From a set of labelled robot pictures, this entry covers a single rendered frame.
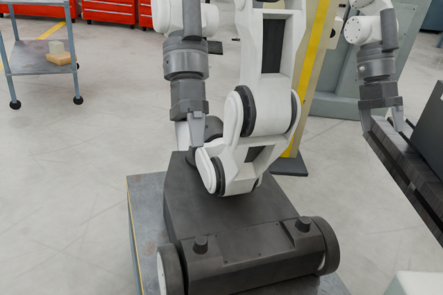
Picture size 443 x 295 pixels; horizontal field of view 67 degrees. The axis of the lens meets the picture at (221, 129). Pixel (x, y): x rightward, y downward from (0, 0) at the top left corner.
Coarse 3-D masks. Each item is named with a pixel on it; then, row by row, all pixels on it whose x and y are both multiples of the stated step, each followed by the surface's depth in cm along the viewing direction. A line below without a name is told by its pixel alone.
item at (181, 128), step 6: (174, 126) 69; (180, 126) 69; (186, 126) 69; (180, 132) 69; (186, 132) 69; (180, 138) 69; (186, 138) 69; (180, 144) 69; (186, 144) 69; (180, 150) 68; (186, 150) 69
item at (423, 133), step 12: (432, 96) 89; (432, 108) 89; (420, 120) 94; (432, 120) 88; (420, 132) 93; (432, 132) 87; (420, 144) 92; (432, 144) 87; (432, 156) 86; (432, 168) 85
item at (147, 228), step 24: (144, 192) 148; (144, 216) 136; (144, 240) 126; (168, 240) 127; (144, 264) 117; (144, 288) 110; (264, 288) 115; (288, 288) 116; (312, 288) 117; (336, 288) 118
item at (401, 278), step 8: (400, 272) 68; (408, 272) 68; (416, 272) 68; (424, 272) 68; (432, 272) 69; (392, 280) 69; (400, 280) 67; (408, 280) 66; (416, 280) 66; (424, 280) 66; (432, 280) 67; (440, 280) 67; (392, 288) 69; (400, 288) 66; (408, 288) 65; (416, 288) 65; (424, 288) 65; (432, 288) 65; (440, 288) 65
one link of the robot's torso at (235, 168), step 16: (224, 112) 94; (240, 112) 86; (224, 128) 95; (240, 128) 88; (240, 144) 93; (256, 144) 94; (272, 144) 96; (288, 144) 98; (224, 160) 111; (240, 160) 97; (256, 160) 110; (272, 160) 102; (224, 176) 112; (240, 176) 109; (256, 176) 111; (224, 192) 114; (240, 192) 117
